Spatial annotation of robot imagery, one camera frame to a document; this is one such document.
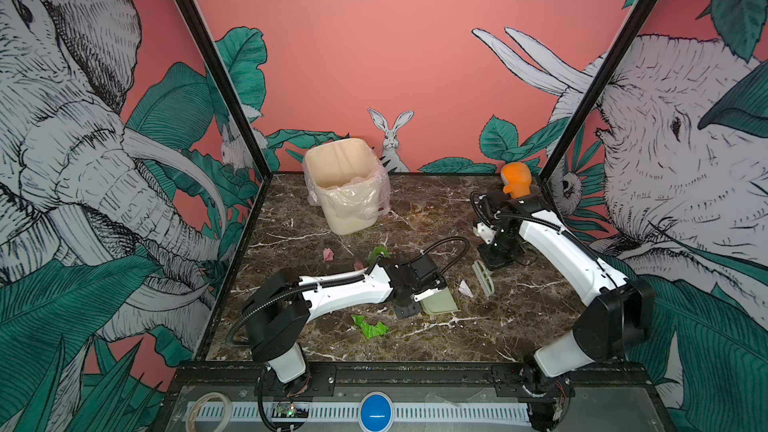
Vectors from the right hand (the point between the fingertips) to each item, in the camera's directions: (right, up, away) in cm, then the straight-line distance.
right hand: (488, 262), depth 79 cm
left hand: (-21, -10, +2) cm, 24 cm away
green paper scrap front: (-32, -19, +2) cm, 38 cm away
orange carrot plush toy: (+21, +25, +32) cm, 46 cm away
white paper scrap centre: (-4, -11, +11) cm, 16 cm away
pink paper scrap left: (-47, -1, +18) cm, 51 cm away
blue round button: (-30, -33, -11) cm, 46 cm away
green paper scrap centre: (-31, 0, +16) cm, 35 cm away
